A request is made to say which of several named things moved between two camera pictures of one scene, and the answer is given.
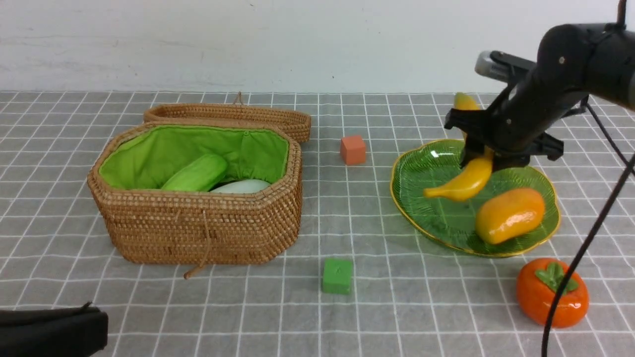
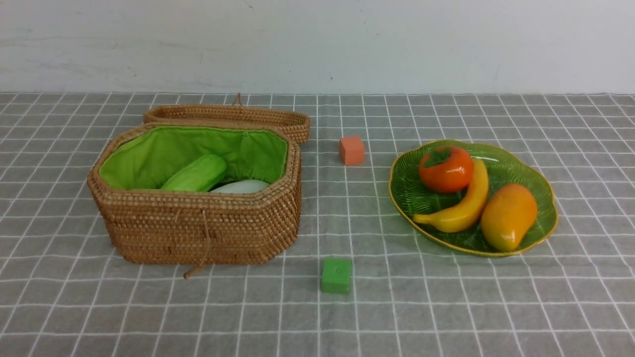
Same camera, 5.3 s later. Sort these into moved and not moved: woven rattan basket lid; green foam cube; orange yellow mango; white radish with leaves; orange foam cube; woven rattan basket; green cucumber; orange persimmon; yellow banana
Moved: orange yellow mango; yellow banana; orange persimmon
Not moved: woven rattan basket; green foam cube; woven rattan basket lid; green cucumber; white radish with leaves; orange foam cube
